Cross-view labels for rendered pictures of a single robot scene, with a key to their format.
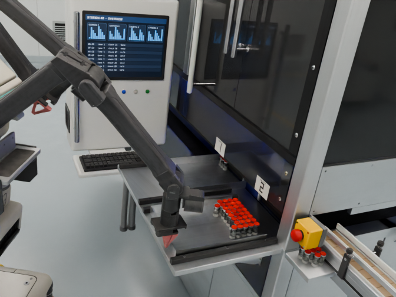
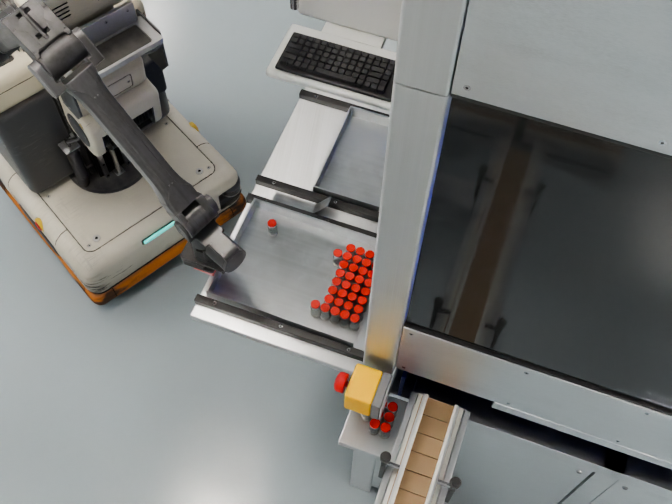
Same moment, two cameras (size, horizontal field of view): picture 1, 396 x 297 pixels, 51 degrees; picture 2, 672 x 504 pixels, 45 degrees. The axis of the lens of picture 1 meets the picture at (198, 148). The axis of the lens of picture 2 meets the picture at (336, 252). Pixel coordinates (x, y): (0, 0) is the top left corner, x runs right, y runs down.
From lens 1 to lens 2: 1.24 m
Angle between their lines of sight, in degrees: 47
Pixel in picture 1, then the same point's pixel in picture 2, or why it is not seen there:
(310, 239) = (349, 402)
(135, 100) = not seen: outside the picture
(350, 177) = (473, 364)
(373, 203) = (547, 419)
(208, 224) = (309, 271)
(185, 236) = (256, 272)
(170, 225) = (199, 259)
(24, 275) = (205, 158)
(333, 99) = (392, 256)
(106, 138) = (353, 13)
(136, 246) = not seen: hidden behind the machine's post
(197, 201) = (219, 256)
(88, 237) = not seen: hidden behind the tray
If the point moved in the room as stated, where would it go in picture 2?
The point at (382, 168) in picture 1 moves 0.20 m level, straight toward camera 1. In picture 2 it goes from (557, 388) to (446, 418)
